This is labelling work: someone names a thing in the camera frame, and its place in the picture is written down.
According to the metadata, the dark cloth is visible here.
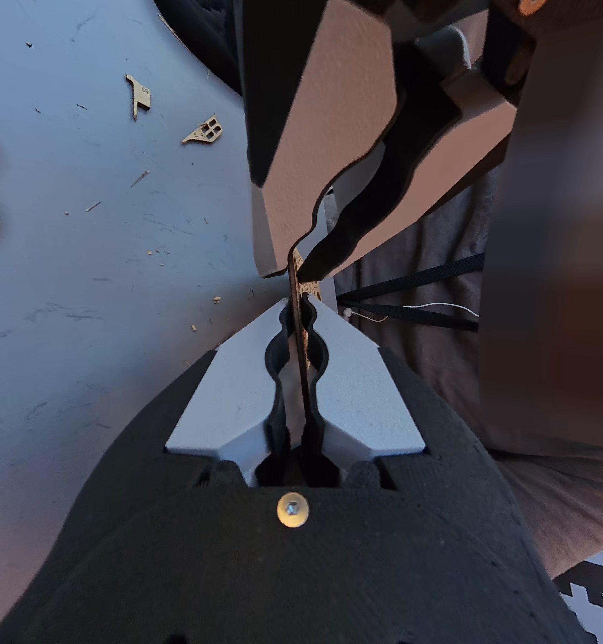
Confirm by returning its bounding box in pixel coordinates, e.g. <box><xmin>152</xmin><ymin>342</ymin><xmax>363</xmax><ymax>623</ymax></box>
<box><xmin>153</xmin><ymin>0</ymin><xmax>243</xmax><ymax>96</ymax></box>

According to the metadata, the small triangular wooden piece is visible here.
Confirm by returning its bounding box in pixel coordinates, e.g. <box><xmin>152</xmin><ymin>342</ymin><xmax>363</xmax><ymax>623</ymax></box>
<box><xmin>182</xmin><ymin>115</ymin><xmax>223</xmax><ymax>146</ymax></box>

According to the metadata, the thin white cable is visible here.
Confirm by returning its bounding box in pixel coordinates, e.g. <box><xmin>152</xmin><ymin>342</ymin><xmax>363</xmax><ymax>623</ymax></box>
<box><xmin>343</xmin><ymin>302</ymin><xmax>480</xmax><ymax>324</ymax></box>

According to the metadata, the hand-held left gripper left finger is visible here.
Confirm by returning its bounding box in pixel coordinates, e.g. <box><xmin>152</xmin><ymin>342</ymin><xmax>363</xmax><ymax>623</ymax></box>
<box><xmin>165</xmin><ymin>297</ymin><xmax>294</xmax><ymax>486</ymax></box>

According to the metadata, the black-framed marker board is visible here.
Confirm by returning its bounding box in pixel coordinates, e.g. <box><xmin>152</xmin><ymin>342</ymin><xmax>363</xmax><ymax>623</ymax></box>
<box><xmin>553</xmin><ymin>550</ymin><xmax>603</xmax><ymax>644</ymax></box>

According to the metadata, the small hooked wooden piece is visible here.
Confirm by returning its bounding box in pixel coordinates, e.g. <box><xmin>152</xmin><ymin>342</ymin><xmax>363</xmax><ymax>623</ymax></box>
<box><xmin>125</xmin><ymin>74</ymin><xmax>152</xmax><ymax>121</ymax></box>

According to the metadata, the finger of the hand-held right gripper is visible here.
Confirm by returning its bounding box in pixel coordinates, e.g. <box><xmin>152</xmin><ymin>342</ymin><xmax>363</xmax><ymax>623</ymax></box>
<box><xmin>297</xmin><ymin>43</ymin><xmax>516</xmax><ymax>282</ymax></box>
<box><xmin>250</xmin><ymin>0</ymin><xmax>399</xmax><ymax>279</ymax></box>

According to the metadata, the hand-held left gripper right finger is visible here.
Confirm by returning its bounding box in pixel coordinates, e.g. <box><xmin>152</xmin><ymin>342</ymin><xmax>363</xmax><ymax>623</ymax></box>
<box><xmin>301</xmin><ymin>294</ymin><xmax>428</xmax><ymax>486</ymax></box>

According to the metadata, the laser-cut wooden parts sheet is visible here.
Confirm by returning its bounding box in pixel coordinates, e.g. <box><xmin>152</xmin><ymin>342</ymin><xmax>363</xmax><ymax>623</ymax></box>
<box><xmin>287</xmin><ymin>247</ymin><xmax>324</xmax><ymax>438</ymax></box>

